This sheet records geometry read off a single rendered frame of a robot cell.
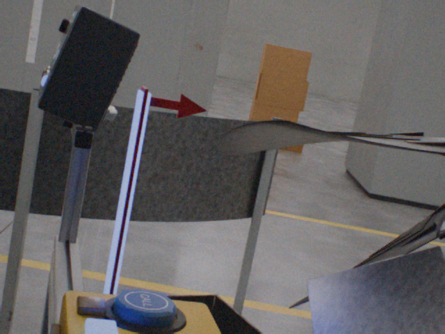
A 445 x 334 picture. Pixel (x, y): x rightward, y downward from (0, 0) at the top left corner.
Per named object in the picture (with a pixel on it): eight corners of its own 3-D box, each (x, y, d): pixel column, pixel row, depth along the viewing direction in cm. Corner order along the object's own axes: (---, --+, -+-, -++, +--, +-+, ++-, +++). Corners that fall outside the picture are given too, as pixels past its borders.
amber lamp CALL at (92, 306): (106, 317, 44) (107, 308, 44) (76, 315, 44) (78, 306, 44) (103, 305, 46) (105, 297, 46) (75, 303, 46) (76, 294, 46)
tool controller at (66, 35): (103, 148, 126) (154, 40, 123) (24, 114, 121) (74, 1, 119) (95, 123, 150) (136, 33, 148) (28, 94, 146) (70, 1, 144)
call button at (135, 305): (178, 339, 45) (183, 313, 44) (114, 334, 44) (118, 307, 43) (167, 312, 48) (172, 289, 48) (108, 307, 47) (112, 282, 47)
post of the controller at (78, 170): (76, 244, 123) (94, 131, 119) (58, 242, 122) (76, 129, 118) (75, 239, 126) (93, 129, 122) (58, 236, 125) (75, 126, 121)
